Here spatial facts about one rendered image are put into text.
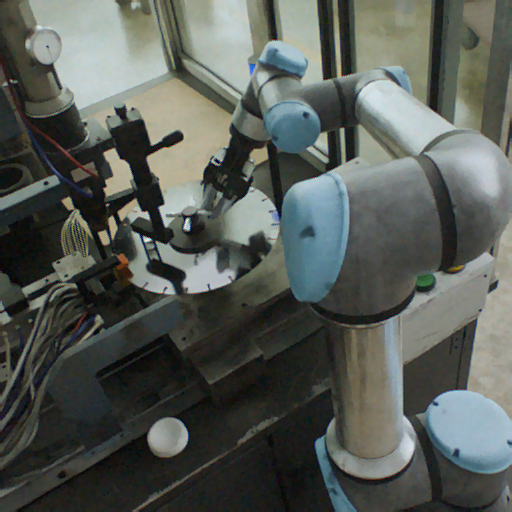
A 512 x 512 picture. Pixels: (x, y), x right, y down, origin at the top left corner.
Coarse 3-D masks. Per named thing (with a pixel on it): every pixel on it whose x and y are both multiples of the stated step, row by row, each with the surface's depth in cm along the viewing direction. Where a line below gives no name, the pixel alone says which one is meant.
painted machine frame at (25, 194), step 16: (0, 80) 120; (0, 96) 103; (0, 112) 104; (0, 128) 105; (16, 128) 107; (112, 176) 132; (16, 192) 126; (32, 192) 125; (48, 192) 126; (64, 192) 128; (0, 208) 123; (16, 208) 124; (32, 208) 126; (0, 224) 124; (96, 240) 142
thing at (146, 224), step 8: (152, 216) 113; (160, 216) 114; (136, 224) 119; (144, 224) 118; (152, 224) 115; (160, 224) 115; (136, 232) 120; (144, 232) 118; (152, 232) 116; (160, 232) 116; (168, 232) 116; (152, 240) 123; (160, 240) 116; (168, 240) 116; (144, 248) 121
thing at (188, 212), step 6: (192, 198) 124; (192, 204) 123; (186, 210) 121; (192, 210) 121; (210, 210) 121; (168, 216) 122; (174, 216) 122; (180, 216) 122; (186, 216) 120; (192, 216) 121; (198, 216) 122; (186, 222) 119; (192, 222) 121; (198, 222) 122; (186, 228) 118
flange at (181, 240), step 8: (200, 216) 124; (176, 224) 126; (184, 224) 123; (200, 224) 122; (208, 224) 124; (216, 224) 124; (176, 232) 124; (184, 232) 123; (192, 232) 122; (200, 232) 123; (208, 232) 122; (216, 232) 122; (176, 240) 122; (184, 240) 122; (192, 240) 121; (200, 240) 121; (208, 240) 121; (216, 240) 122; (176, 248) 122; (184, 248) 121; (192, 248) 120; (200, 248) 121
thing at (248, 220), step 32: (192, 192) 134; (256, 192) 131; (128, 224) 129; (224, 224) 125; (256, 224) 124; (128, 256) 122; (160, 256) 121; (192, 256) 120; (224, 256) 119; (256, 256) 117; (160, 288) 115; (192, 288) 114
